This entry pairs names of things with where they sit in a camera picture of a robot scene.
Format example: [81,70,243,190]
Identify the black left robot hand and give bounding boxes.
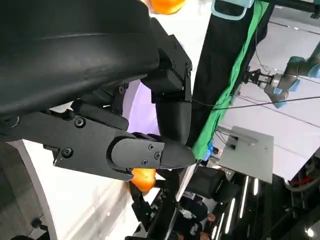
[0,0,195,182]

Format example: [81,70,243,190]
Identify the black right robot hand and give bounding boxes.
[128,167,182,237]

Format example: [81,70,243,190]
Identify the person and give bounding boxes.
[174,196,217,240]

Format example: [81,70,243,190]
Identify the lilac plate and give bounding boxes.
[126,82,162,137]

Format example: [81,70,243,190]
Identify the green cloth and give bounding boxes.
[193,0,268,161]

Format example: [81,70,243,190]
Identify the grey metal box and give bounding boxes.
[216,124,275,185]

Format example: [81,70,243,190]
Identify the black backdrop cloth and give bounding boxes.
[186,0,276,151]

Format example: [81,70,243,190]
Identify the black overhead bar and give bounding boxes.
[254,0,320,19]

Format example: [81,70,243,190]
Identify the thin black cable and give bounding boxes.
[191,95,320,111]

